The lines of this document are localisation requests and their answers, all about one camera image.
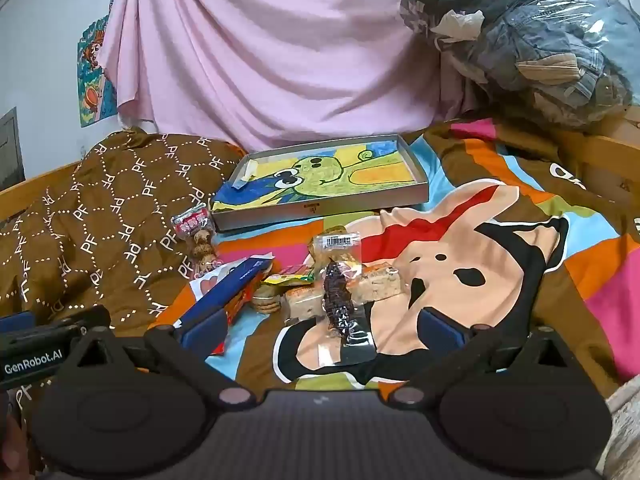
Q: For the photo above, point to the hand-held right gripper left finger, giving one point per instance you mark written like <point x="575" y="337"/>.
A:
<point x="202" y="331"/>

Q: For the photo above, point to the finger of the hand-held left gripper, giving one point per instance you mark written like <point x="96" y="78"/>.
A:
<point x="80" y="321"/>

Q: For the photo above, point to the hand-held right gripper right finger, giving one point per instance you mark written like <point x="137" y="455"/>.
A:
<point x="440" y="331"/>

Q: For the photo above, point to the blue snack box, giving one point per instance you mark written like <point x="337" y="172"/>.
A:
<point x="225" y="292"/>

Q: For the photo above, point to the red cookie packet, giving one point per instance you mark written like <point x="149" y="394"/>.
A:
<point x="265" y="300"/>

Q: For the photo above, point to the cake bar packet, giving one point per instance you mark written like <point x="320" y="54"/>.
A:
<point x="302" y="302"/>
<point x="377" y="285"/>

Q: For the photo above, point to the quail egg skewer packet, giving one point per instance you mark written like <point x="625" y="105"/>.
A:
<point x="197" y="240"/>

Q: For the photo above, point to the yellow green snack packet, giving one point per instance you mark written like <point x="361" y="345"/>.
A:
<point x="290" y="276"/>

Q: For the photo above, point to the grey shallow tray box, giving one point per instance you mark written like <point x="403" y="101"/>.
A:
<point x="320" y="210"/>

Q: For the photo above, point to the person's left hand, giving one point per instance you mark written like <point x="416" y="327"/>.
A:
<point x="11" y="435"/>

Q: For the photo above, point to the dark dried snack packet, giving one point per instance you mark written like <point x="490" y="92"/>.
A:
<point x="340" y="300"/>

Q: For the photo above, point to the colourful cartoon printed blanket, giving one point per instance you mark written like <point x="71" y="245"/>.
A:
<point x="500" y="240"/>

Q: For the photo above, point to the brown patterned duvet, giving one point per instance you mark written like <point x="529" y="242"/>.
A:
<point x="110" y="210"/>

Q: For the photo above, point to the clear snack packet white label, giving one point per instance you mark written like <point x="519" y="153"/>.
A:
<point x="335" y="242"/>

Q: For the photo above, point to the cartoon drawing sheet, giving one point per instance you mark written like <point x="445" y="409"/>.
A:
<point x="330" y="172"/>

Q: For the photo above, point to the beige cloth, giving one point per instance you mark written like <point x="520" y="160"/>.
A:
<point x="625" y="430"/>

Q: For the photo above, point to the pink cloth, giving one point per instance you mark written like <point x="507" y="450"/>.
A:
<point x="280" y="50"/>

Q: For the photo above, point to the plastic bag of clothes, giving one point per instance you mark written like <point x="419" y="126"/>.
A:
<point x="530" y="35"/>

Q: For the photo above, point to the grey wall panel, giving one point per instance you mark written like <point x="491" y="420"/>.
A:
<point x="10" y="150"/>

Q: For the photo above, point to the cartoon wall poster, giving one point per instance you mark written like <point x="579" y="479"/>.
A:
<point x="95" y="75"/>

